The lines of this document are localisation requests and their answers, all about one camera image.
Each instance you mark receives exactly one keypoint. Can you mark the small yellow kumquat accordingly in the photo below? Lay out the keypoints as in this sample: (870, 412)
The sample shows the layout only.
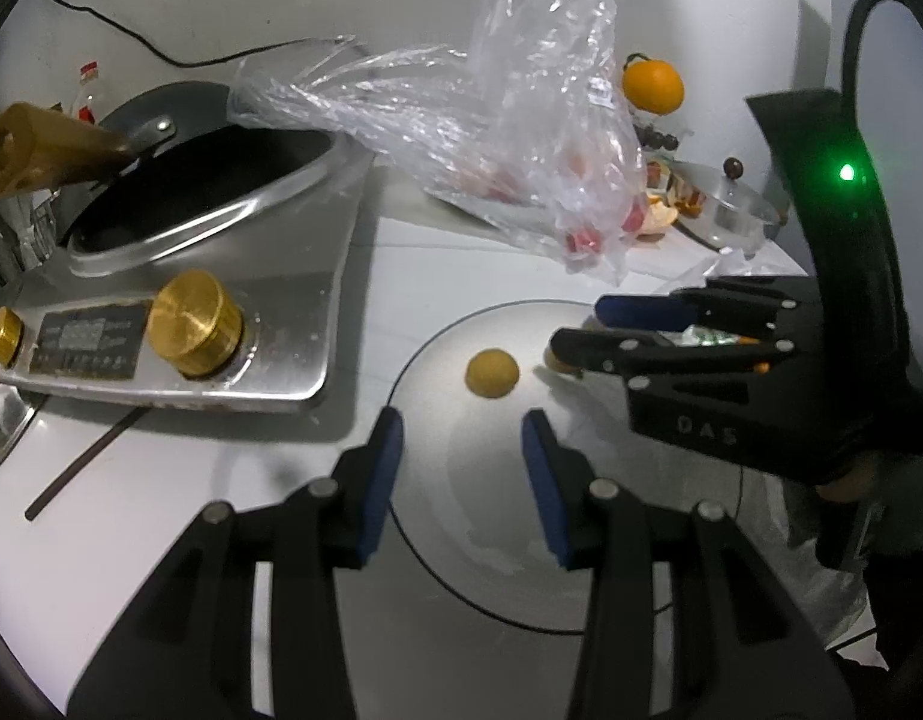
(559, 366)
(493, 373)

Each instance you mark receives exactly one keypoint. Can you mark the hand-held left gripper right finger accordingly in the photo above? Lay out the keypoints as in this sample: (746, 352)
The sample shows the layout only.
(544, 487)

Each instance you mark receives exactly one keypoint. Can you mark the white round plate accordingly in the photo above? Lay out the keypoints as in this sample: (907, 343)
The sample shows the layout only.
(469, 480)

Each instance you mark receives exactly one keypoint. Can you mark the steel cup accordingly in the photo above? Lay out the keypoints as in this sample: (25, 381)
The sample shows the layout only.
(35, 232)

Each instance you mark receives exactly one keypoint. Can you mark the dark chopstick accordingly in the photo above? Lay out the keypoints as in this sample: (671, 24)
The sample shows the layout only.
(79, 465)

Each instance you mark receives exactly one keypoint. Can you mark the large brass knob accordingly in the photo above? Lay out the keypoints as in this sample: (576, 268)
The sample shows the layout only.
(195, 322)

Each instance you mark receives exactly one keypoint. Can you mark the person's right hand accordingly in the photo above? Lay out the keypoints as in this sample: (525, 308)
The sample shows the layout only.
(847, 484)

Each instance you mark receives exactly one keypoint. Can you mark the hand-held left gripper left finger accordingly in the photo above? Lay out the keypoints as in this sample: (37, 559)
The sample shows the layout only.
(379, 480)

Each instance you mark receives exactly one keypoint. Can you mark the red cherry tomato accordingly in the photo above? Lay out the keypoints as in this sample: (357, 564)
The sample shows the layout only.
(632, 219)
(585, 241)

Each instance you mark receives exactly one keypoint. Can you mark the steel wok lid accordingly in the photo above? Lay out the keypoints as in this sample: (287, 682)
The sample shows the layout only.
(0, 435)

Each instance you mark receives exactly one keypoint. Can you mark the clear bottle red label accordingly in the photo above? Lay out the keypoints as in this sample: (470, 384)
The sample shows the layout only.
(90, 94)

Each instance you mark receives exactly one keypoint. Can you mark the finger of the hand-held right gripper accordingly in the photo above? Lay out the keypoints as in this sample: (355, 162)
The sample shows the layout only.
(603, 352)
(633, 311)

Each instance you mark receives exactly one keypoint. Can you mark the small brass knob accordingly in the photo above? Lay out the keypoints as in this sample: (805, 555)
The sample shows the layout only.
(4, 336)

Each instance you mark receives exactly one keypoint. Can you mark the dark grapes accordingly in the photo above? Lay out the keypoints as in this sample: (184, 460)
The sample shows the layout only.
(660, 139)

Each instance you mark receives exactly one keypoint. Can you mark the steel pot with lid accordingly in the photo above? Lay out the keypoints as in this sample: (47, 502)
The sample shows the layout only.
(723, 202)

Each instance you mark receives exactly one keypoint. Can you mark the orange peel piece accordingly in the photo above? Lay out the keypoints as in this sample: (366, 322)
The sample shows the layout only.
(687, 195)
(660, 216)

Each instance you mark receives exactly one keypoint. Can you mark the clear plastic bag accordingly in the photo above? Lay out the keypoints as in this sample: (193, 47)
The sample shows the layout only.
(446, 90)

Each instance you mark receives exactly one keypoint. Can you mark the silver induction cooker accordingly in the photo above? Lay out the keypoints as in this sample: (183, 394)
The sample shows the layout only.
(281, 345)

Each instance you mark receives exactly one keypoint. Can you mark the large orange with stem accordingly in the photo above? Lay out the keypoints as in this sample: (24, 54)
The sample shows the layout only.
(654, 86)

